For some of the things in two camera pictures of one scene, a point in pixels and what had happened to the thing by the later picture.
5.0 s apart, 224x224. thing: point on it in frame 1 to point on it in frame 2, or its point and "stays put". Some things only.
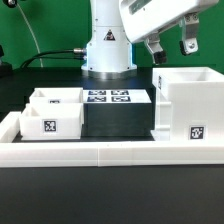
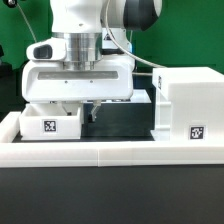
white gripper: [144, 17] to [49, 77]
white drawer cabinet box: [189, 104] stays put
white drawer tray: [52, 121] stays put
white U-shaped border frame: [35, 153] stays put
